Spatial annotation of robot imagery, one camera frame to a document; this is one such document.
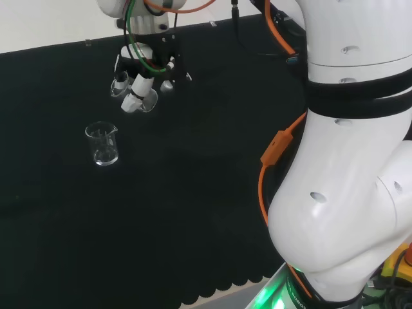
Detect orange cable with connector block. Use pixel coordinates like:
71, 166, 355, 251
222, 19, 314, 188
258, 0, 314, 299

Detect clear glass beaker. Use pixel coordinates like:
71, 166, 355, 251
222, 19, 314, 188
110, 71, 159, 113
84, 120, 119, 167

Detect black bench cloth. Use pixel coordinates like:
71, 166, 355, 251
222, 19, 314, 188
0, 17, 310, 309

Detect black cable with plug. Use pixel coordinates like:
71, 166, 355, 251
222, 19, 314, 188
230, 0, 290, 57

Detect yellow stop button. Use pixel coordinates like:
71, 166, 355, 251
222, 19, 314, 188
382, 241, 412, 286

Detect thin orange cable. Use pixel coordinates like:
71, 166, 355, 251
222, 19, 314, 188
144, 0, 216, 14

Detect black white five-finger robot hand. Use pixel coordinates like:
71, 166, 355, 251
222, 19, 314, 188
113, 31, 193, 113

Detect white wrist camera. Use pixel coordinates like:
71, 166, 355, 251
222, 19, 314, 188
120, 44, 154, 62

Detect green cable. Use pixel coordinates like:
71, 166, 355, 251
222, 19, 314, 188
124, 0, 170, 74

